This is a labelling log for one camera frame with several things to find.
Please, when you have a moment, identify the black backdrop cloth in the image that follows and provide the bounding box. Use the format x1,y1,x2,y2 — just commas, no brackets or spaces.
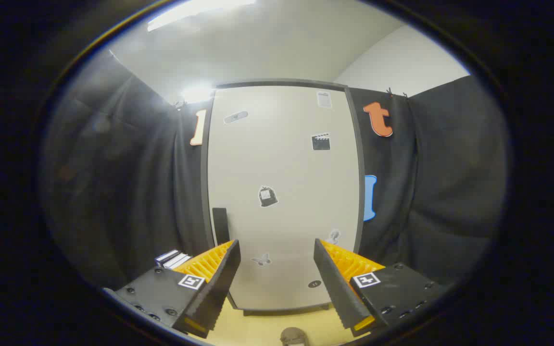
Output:
41,50,508,289

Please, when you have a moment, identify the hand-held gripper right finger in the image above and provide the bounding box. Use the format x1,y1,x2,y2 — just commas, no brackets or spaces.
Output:
313,238,452,338

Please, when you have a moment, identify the grey shoe cabinet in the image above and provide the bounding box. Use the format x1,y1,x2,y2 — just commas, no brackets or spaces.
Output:
201,79,367,316

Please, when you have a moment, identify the black door handle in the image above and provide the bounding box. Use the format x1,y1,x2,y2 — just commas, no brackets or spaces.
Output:
212,208,231,246

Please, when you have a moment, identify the brown fuzzy shoe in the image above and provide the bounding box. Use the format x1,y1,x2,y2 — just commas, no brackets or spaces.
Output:
280,327,309,346

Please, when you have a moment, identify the grey cover book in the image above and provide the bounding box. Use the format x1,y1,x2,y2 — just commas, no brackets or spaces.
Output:
164,253,192,270

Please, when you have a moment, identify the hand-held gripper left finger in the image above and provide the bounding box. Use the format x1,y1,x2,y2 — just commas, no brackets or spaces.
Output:
115,239,242,338

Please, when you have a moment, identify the dark blue spine book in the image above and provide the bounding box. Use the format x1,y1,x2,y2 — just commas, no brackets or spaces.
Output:
155,249,180,266

